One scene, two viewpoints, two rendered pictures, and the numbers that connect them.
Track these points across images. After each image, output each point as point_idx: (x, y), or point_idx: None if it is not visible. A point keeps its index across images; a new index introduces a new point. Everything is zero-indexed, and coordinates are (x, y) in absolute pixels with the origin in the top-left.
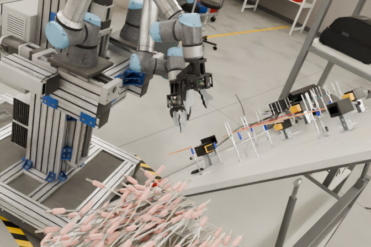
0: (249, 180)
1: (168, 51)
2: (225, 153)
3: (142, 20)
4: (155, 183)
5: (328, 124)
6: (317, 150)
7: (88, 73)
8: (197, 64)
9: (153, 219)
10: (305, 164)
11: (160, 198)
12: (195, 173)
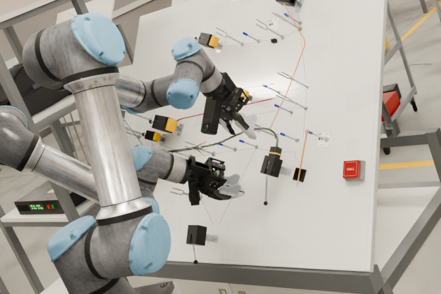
0: (384, 29)
1: (140, 160)
2: (216, 215)
3: (80, 173)
4: (359, 160)
5: (231, 71)
6: None
7: (162, 284)
8: (227, 79)
9: None
10: None
11: None
12: (310, 167)
